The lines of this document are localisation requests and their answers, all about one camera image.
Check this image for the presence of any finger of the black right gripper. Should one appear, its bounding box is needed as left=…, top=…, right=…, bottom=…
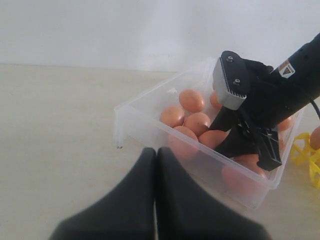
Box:
left=209, top=106, right=238, bottom=132
left=214, top=125, right=258, bottom=158

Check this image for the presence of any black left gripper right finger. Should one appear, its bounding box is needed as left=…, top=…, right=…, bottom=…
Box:
left=155, top=147, right=271, bottom=240

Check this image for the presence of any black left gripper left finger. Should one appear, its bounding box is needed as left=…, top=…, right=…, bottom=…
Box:
left=50, top=147, right=157, bottom=240

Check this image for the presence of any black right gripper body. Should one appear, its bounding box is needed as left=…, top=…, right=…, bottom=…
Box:
left=236, top=59, right=310, bottom=171

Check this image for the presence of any brown egg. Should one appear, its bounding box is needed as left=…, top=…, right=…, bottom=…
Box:
left=221, top=165, right=266, bottom=196
left=309, top=126, right=320, bottom=150
left=209, top=91, right=222, bottom=110
left=278, top=137, right=285, bottom=153
left=277, top=116, right=294, bottom=132
left=159, top=105, right=186, bottom=128
left=184, top=112, right=211, bottom=137
left=233, top=154, right=259, bottom=167
left=198, top=130, right=228, bottom=150
left=167, top=126, right=198, bottom=160
left=179, top=89, right=205, bottom=113

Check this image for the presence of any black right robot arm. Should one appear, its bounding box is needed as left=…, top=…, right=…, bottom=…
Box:
left=210, top=36, right=320, bottom=171

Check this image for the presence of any clear plastic bin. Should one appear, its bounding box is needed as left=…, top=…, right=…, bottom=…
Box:
left=113, top=57, right=285, bottom=209

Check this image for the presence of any yellow plastic egg tray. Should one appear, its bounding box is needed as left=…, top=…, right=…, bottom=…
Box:
left=290, top=132, right=320, bottom=189

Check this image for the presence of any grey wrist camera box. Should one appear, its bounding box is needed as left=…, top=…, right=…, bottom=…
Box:
left=212, top=50, right=250, bottom=111

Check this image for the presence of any black cable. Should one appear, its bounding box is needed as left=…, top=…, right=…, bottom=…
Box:
left=309, top=98, right=320, bottom=118

